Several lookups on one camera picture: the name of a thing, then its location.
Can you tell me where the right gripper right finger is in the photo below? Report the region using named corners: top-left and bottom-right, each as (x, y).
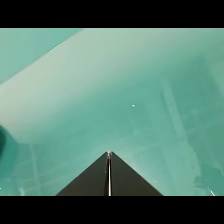
top-left (110, 151), bottom-right (164, 197)

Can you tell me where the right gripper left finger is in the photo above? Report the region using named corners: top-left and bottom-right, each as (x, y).
top-left (55, 151), bottom-right (109, 197)

